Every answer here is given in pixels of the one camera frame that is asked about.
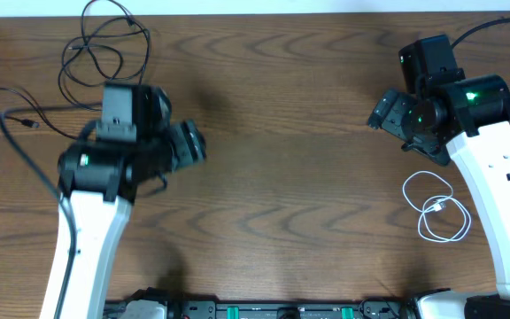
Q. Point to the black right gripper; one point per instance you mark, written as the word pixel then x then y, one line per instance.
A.
pixel 388 113

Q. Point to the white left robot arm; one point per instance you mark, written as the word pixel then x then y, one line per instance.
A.
pixel 97 190

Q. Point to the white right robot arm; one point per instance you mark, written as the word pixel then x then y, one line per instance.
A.
pixel 447 117

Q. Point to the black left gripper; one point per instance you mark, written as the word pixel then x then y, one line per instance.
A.
pixel 191 143

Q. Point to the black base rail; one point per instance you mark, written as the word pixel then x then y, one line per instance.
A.
pixel 155 303

